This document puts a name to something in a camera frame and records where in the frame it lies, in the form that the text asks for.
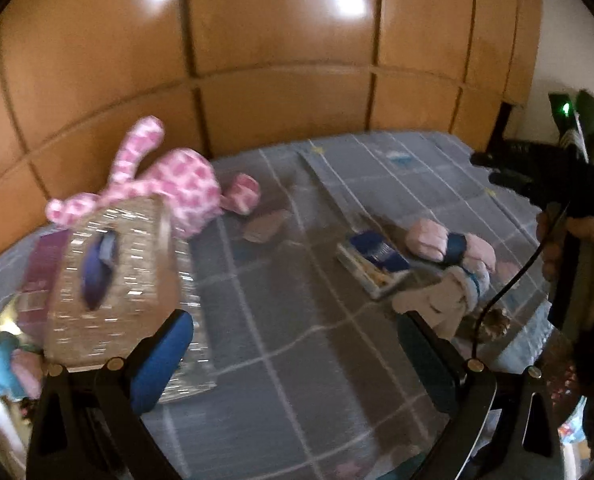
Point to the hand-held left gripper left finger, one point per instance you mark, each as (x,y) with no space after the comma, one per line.
(162,355)

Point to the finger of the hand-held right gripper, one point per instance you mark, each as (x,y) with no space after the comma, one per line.
(509,181)
(507,152)

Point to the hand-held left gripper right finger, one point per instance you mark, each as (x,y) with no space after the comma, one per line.
(424,362)

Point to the shiny woven basket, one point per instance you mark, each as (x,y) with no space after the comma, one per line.
(127,260)

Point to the pink white plush rabbit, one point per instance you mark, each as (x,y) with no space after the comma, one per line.
(187,180)

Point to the beige and white plush item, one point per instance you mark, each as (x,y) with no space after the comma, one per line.
(442,300)

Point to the brown fuzzy item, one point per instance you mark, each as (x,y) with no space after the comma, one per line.
(497,327)

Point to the grey checked bed sheet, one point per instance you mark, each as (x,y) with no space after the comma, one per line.
(302,360)

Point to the shiny plastic bag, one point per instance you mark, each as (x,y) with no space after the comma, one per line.
(569,385)

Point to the maroon cloth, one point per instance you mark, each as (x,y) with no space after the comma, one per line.
(42,265)

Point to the blue plush toy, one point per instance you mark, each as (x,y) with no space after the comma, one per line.
(2,365)

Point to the brown cloth piece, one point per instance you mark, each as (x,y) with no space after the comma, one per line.
(267,225)

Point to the wooden wardrobe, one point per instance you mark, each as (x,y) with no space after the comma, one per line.
(277,35)

